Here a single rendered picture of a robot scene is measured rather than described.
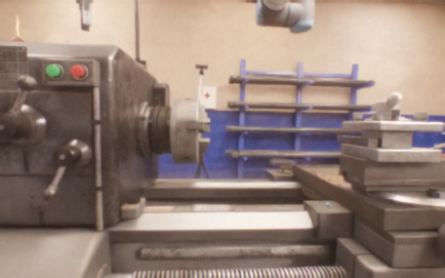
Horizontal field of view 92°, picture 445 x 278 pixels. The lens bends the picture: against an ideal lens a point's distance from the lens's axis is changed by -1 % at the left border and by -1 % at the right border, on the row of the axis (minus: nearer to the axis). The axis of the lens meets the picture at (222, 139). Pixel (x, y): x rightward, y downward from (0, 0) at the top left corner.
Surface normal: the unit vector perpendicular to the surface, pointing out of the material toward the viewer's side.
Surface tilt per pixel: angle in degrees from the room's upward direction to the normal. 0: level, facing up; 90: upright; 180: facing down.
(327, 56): 90
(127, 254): 90
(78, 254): 32
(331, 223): 90
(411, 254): 90
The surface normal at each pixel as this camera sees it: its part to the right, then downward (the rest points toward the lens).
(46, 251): 0.05, -0.80
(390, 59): 0.06, 0.07
